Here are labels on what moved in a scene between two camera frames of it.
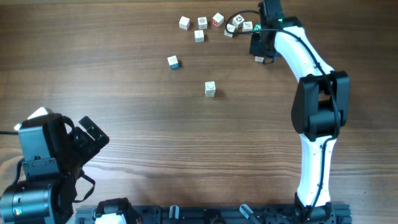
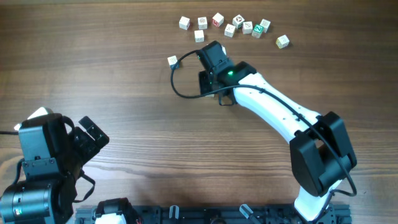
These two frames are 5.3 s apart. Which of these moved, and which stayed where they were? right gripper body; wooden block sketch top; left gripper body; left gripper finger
Moved: right gripper body
Stayed: wooden block sketch top; left gripper finger; left gripper body
